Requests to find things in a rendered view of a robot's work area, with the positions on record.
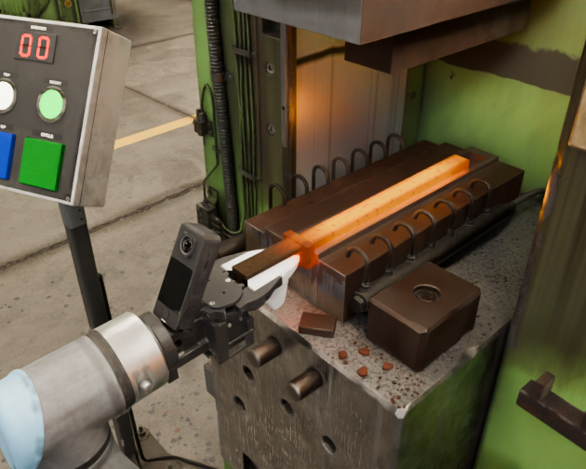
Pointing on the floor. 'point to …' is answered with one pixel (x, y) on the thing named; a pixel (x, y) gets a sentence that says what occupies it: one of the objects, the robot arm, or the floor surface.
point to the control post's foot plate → (151, 448)
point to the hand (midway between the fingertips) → (286, 253)
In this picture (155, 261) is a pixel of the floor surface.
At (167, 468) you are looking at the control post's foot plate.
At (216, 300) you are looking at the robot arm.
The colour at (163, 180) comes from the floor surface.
